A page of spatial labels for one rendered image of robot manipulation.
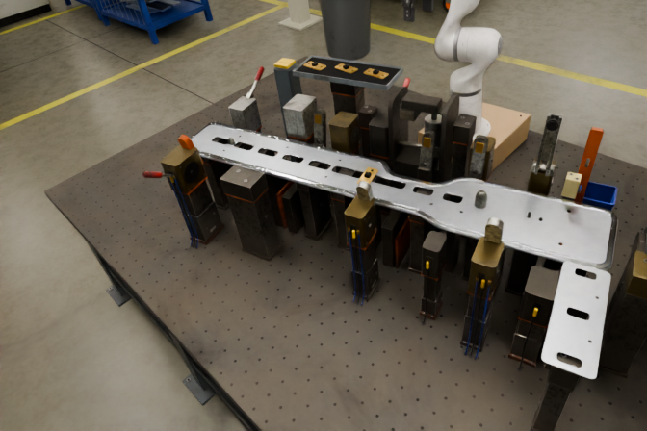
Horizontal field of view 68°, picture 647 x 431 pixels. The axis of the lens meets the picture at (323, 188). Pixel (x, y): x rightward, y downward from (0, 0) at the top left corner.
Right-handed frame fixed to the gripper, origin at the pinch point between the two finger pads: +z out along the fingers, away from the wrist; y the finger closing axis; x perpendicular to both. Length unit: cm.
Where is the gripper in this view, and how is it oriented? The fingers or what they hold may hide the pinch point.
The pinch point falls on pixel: (418, 12)
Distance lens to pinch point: 142.1
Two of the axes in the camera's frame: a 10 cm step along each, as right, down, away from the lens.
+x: 7.5, 3.4, -5.7
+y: -6.6, 5.2, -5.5
